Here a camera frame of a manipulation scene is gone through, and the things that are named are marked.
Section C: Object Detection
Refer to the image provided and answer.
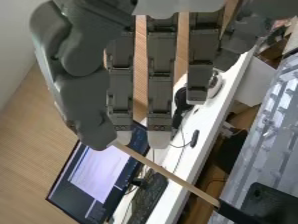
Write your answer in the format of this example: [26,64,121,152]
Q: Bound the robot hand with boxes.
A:
[29,0,298,152]

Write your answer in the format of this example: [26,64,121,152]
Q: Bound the wooden chopstick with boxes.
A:
[113,140,222,208]

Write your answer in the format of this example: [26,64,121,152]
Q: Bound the black headphones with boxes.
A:
[171,85,195,132]

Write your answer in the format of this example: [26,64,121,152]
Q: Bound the computer screen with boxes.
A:
[45,122,153,224]

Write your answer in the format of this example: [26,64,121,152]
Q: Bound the black computer mouse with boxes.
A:
[188,129,200,148]

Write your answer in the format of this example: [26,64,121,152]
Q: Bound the white desk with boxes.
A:
[107,49,263,224]

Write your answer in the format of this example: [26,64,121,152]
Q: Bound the black keyboard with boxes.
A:
[122,169,170,224]

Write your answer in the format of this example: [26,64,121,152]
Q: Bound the clear box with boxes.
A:
[219,61,298,201]

